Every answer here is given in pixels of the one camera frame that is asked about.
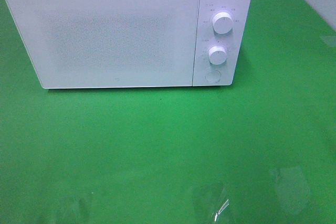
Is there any clear tape patch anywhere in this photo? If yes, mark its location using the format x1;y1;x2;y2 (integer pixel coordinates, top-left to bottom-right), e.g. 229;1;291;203
192;182;235;223
269;166;311;215

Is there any white microwave knob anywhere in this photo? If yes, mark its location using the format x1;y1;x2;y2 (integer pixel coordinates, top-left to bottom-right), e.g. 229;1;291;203
212;12;233;35
208;46;227;65

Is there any clear tape patch right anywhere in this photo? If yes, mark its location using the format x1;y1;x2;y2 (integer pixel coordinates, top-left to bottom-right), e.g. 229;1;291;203
269;166;311;215

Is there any white microwave oven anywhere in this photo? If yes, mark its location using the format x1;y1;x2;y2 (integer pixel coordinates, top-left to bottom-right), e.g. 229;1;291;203
5;0;251;89

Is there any white microwave door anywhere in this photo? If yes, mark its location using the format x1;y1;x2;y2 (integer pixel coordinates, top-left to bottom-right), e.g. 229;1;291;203
6;0;199;89

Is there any round white door button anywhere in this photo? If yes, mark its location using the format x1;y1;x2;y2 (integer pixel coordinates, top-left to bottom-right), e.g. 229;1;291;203
205;70;221;83

